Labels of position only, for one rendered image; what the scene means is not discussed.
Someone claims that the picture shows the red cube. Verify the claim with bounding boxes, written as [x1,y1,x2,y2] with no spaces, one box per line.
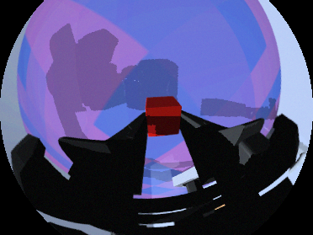
[145,96,182,136]

